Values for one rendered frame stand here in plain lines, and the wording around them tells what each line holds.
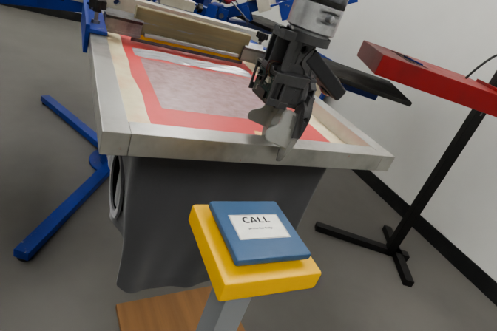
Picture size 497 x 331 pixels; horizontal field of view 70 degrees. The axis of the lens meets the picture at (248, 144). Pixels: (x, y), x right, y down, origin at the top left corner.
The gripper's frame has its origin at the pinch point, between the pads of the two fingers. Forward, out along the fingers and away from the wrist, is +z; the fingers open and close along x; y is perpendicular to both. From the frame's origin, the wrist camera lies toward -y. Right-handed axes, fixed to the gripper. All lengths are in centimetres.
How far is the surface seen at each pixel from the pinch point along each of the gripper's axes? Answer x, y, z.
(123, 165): -15.5, 22.1, 16.0
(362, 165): 1.9, -21.1, 1.6
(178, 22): -58, 6, -6
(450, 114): -97, -200, 16
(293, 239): 21.7, 8.2, 1.1
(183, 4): -85, -2, -8
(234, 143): 1.9, 9.3, -0.6
